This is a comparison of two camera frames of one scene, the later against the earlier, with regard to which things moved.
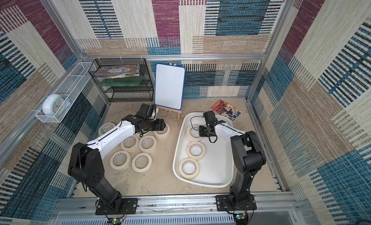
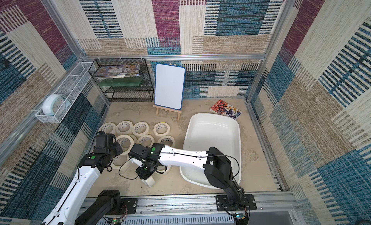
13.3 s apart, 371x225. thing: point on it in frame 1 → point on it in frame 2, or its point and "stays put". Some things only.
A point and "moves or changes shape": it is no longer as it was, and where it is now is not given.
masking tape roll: [152, 148] → [166, 140]
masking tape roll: [184, 175] → [149, 182]
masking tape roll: [198, 157] → [126, 142]
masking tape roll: [131, 149] → [147, 140]
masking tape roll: [187, 133] moves or changes shape
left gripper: [159, 125] → [118, 148]
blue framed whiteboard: [169, 83] stays put
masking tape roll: [105, 128] stays put
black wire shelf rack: [123, 80] stays put
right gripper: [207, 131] → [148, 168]
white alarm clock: [55, 105] stays put
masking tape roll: [164, 135] stays put
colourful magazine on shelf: [116, 71] stays put
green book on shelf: [125, 81] stays put
